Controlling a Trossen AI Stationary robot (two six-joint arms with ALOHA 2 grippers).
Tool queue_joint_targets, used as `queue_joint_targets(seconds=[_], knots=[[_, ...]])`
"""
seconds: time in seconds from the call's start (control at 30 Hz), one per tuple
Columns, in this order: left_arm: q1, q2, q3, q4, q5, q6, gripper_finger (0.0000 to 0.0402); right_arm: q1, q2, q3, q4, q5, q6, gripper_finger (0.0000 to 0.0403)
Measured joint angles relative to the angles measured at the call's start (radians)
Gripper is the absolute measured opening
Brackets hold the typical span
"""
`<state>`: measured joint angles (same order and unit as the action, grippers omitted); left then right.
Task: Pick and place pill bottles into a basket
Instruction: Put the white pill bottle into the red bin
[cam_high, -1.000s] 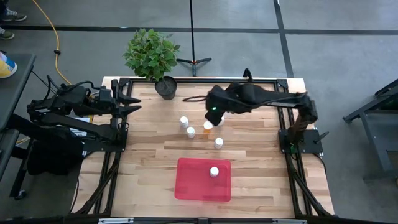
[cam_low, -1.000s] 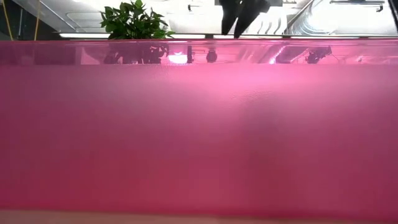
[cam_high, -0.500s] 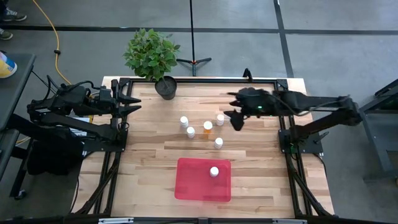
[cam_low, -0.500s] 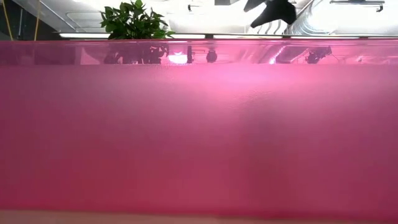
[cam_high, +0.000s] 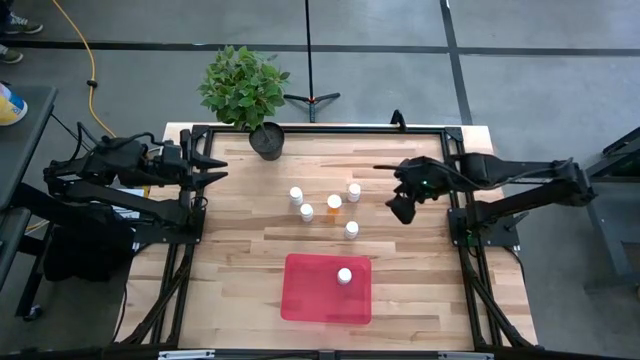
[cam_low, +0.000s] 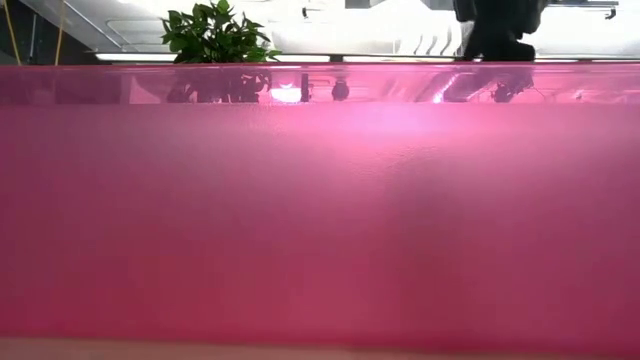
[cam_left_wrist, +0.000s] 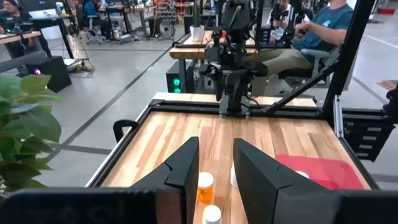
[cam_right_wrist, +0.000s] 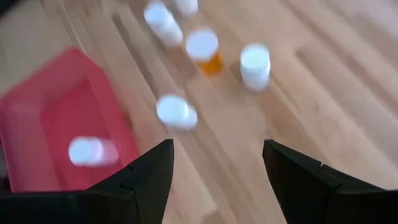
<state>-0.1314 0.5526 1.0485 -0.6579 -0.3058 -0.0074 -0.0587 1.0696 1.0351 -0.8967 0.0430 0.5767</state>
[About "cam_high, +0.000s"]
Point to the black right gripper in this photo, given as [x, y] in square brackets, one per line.
[425, 175]

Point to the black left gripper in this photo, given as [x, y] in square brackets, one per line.
[170, 175]

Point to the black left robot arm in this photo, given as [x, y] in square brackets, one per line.
[100, 192]

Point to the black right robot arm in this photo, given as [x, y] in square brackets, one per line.
[525, 197]

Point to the red translucent plastic basket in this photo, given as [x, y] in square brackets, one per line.
[310, 290]

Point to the white box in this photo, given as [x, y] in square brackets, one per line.
[127, 212]

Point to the green potted plant black pot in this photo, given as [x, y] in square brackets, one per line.
[245, 90]

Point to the black tripod stand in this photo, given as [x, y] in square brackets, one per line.
[311, 100]

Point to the black bag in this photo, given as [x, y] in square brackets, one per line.
[85, 250]

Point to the dark grey side table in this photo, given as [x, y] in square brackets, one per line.
[25, 140]

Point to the yellow blue white canister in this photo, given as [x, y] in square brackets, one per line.
[10, 107]

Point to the person's shoe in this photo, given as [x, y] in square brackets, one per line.
[10, 55]
[22, 25]

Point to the dark metal cart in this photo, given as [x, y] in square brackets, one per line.
[607, 235]

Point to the black clamp on frame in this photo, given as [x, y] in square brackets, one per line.
[398, 119]

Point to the black aluminium table frame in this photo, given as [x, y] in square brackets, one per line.
[325, 129]

